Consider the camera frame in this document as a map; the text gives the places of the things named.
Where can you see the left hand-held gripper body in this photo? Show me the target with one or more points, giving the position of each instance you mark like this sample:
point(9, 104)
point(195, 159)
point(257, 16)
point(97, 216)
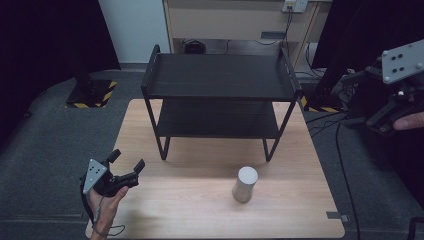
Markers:
point(95, 175)

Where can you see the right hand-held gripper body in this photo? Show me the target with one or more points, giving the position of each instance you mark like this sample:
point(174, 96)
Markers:
point(401, 61)

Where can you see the white cylindrical cup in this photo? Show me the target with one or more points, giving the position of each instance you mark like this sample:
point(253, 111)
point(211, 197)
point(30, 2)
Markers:
point(245, 185)

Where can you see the black two-tier shelf rack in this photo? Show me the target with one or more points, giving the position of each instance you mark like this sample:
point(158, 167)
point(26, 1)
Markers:
point(218, 75)

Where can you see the person's left hand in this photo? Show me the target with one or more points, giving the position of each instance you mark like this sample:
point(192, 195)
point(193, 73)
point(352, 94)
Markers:
point(106, 210)

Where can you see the person's right hand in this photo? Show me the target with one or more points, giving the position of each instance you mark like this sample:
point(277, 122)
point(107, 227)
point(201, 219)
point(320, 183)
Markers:
point(411, 121)

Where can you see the black stand base hazard stripes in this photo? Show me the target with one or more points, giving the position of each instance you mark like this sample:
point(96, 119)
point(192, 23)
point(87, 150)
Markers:
point(91, 93)
point(321, 103)

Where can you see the dark curtain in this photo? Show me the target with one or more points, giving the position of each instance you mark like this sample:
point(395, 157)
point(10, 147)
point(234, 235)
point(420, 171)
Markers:
point(46, 50)
point(350, 26)

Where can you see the grey tape piece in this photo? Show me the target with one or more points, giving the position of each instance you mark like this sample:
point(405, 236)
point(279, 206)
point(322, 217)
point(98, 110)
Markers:
point(337, 216)

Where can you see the small black device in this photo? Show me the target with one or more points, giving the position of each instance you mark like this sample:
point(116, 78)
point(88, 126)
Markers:
point(194, 46)

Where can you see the white wall power outlet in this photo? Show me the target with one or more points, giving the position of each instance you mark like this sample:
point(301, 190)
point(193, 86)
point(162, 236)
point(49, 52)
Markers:
point(294, 5)

